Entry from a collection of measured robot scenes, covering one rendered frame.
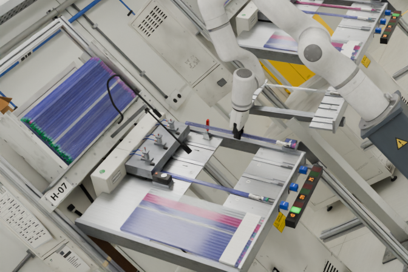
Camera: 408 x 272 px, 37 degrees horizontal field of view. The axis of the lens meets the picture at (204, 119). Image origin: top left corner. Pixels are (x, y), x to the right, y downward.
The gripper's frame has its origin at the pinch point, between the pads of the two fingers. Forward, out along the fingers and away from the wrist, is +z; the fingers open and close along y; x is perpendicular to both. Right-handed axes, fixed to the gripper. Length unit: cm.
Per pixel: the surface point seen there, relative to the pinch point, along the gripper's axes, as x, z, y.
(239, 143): -2.0, 13.1, -7.8
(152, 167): -26.7, 10.2, 26.2
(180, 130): -27.9, 10.4, 0.1
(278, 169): 20.6, 8.6, 3.4
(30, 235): -69, 42, 60
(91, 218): -38, 18, 55
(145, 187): -26.6, 16.2, 32.6
